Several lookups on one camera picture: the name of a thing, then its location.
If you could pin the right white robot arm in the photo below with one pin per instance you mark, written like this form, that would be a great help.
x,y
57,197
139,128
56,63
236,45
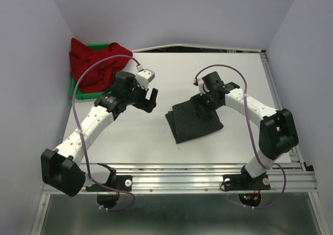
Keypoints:
x,y
277,130

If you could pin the aluminium rail frame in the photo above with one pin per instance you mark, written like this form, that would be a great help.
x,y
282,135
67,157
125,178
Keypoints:
x,y
177,186

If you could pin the red skirt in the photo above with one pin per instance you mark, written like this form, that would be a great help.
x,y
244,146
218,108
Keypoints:
x,y
102,75

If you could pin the green plastic bin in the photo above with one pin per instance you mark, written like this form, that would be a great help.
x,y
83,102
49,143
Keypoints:
x,y
86,96

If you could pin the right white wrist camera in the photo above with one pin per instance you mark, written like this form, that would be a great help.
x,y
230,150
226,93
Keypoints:
x,y
199,82

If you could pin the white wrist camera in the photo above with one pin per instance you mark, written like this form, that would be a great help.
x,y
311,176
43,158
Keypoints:
x,y
199,82
144,77

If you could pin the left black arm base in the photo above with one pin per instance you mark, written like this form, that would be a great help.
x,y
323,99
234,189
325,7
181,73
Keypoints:
x,y
119,182

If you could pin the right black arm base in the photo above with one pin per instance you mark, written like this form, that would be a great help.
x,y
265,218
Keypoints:
x,y
241,182

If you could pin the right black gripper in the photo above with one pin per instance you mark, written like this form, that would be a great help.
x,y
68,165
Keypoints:
x,y
197,100

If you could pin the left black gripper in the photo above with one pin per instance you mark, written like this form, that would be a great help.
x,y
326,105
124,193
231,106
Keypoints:
x,y
145,104

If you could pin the dark grey dotted skirt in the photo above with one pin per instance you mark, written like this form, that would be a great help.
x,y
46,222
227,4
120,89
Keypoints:
x,y
186,125

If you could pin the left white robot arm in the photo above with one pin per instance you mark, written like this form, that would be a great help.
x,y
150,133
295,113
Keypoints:
x,y
60,166

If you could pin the white back wall trim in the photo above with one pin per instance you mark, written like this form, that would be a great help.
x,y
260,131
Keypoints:
x,y
188,48

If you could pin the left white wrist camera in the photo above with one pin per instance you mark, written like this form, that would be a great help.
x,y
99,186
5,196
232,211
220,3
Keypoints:
x,y
144,77

